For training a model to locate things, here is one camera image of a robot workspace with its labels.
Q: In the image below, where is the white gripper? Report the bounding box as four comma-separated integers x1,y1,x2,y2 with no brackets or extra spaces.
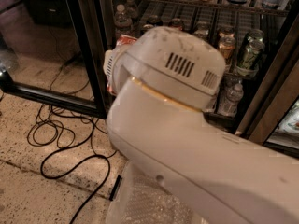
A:
103,44,129,93

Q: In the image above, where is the red coke can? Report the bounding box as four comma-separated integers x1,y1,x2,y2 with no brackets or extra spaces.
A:
107,34,138,96

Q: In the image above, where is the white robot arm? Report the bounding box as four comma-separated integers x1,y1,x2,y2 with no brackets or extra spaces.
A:
104,26,299,224

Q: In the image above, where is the clear water bottle middle shelf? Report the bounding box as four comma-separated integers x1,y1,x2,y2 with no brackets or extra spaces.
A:
114,4,135,38

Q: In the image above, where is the open glass fridge door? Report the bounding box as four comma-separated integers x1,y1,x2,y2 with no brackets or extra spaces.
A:
0,0,107,119

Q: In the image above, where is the gold soda can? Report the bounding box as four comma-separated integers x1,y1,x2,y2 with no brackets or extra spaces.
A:
217,36,236,69

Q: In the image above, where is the green soda can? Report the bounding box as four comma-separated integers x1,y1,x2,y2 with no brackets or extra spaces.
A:
236,40,264,77

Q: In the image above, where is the stainless steel display fridge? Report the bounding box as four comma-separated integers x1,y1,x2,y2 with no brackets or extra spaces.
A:
74,0,299,159

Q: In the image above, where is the dark cabinet background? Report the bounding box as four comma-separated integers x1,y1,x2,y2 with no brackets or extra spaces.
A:
22,0,72,27

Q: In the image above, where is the water bottle bottom right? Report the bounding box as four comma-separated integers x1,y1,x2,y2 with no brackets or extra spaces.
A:
218,83,244,117

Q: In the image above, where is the clear plastic storage bin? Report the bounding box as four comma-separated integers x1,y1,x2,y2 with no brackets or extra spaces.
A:
105,161,209,224

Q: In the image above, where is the bubble wrap sheet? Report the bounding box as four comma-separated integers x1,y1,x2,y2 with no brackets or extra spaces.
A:
121,175,192,224

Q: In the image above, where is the black floor cable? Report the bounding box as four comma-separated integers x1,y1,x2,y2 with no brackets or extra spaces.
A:
26,56,118,224

